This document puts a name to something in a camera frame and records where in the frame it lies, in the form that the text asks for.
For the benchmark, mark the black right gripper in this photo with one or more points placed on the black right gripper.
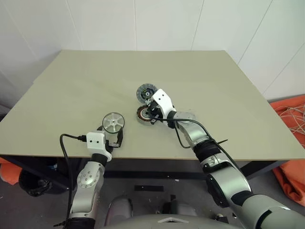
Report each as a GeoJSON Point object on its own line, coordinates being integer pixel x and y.
{"type": "Point", "coordinates": [155, 112]}

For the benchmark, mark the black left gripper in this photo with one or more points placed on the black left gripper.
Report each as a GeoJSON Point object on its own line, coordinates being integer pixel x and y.
{"type": "Point", "coordinates": [109, 146]}

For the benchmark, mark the motor housing with copper windings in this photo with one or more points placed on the motor housing with copper windings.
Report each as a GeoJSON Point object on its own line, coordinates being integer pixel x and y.
{"type": "Point", "coordinates": [142, 114]}

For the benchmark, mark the silver spoked rotor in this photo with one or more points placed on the silver spoked rotor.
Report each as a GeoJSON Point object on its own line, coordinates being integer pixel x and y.
{"type": "Point", "coordinates": [113, 122]}

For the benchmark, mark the round silver motor lid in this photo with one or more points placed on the round silver motor lid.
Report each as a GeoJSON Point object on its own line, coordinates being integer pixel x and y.
{"type": "Point", "coordinates": [145, 92]}

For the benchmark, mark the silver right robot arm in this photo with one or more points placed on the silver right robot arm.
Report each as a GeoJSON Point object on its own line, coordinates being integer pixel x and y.
{"type": "Point", "coordinates": [226, 176]}

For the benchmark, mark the black tape strip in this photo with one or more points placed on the black tape strip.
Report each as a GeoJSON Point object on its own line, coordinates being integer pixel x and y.
{"type": "Point", "coordinates": [149, 188]}

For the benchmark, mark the grey rounded shape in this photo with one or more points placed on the grey rounded shape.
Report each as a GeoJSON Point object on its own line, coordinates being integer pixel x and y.
{"type": "Point", "coordinates": [119, 208]}

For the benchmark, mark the black plastic bag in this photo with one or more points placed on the black plastic bag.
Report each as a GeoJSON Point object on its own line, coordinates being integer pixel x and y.
{"type": "Point", "coordinates": [33, 184]}

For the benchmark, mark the grey robot torso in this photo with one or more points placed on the grey robot torso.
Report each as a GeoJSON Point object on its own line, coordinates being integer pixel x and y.
{"type": "Point", "coordinates": [166, 223]}

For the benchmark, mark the orange cloth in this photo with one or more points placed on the orange cloth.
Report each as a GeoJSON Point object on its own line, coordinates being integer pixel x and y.
{"type": "Point", "coordinates": [9, 173]}
{"type": "Point", "coordinates": [291, 181]}
{"type": "Point", "coordinates": [278, 108]}

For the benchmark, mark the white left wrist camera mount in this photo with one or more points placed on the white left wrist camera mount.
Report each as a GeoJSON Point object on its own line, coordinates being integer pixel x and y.
{"type": "Point", "coordinates": [95, 140]}

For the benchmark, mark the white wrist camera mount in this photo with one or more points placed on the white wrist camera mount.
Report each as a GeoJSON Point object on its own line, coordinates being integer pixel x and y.
{"type": "Point", "coordinates": [164, 100]}
{"type": "Point", "coordinates": [95, 140]}

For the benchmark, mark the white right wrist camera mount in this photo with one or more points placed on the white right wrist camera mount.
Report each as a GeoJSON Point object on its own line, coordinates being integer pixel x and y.
{"type": "Point", "coordinates": [164, 100]}

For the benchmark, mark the dark table frame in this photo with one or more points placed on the dark table frame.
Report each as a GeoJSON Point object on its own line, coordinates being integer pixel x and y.
{"type": "Point", "coordinates": [133, 168]}

